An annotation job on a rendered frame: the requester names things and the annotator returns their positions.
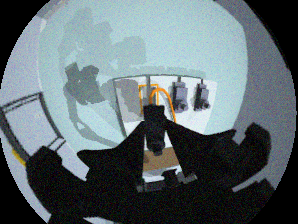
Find black micro servo with orange cable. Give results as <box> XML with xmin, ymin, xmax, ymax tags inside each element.
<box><xmin>144</xmin><ymin>88</ymin><xmax>176</xmax><ymax>157</ymax></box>

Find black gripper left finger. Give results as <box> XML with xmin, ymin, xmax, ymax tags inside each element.
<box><xmin>76</xmin><ymin>121</ymin><xmax>145</xmax><ymax>186</ymax></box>

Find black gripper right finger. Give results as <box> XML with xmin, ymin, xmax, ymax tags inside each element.
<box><xmin>165</xmin><ymin>119</ymin><xmax>237</xmax><ymax>179</ymax></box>

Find white rectangular deck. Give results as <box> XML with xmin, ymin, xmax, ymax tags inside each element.
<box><xmin>114</xmin><ymin>76</ymin><xmax>217</xmax><ymax>136</ymax></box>

